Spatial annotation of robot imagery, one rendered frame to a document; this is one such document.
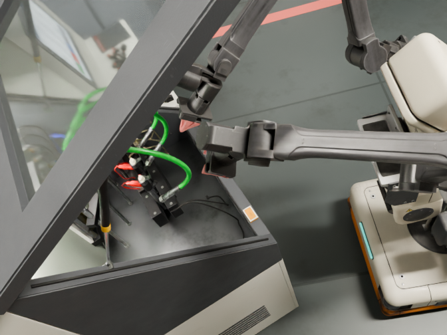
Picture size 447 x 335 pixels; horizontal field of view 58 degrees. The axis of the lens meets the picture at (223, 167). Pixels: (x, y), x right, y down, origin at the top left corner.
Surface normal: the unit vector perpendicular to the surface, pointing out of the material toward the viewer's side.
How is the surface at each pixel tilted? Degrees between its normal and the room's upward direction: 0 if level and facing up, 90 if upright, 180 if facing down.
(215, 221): 0
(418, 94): 42
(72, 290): 90
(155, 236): 0
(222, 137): 49
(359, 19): 68
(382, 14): 0
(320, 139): 28
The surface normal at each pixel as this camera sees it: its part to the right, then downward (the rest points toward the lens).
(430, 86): -0.82, -0.23
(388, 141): -0.50, -0.11
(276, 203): -0.23, -0.51
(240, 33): 0.33, 0.36
